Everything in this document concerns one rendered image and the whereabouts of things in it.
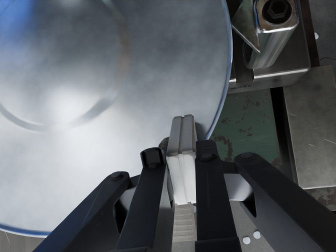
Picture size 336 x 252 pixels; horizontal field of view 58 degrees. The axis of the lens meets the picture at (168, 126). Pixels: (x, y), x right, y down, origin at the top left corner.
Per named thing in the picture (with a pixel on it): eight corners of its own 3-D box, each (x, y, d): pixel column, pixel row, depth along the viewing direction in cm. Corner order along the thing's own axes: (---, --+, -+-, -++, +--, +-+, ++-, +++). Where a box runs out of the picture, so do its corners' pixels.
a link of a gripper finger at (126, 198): (172, 212, 14) (111, 220, 15) (176, 166, 19) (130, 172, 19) (166, 184, 14) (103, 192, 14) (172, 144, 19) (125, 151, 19)
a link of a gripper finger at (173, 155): (189, 204, 16) (175, 206, 16) (189, 153, 23) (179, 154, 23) (179, 152, 15) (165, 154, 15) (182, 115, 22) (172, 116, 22)
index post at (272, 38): (275, 66, 30) (304, 22, 21) (244, 70, 30) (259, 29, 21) (271, 39, 30) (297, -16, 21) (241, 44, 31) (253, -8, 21)
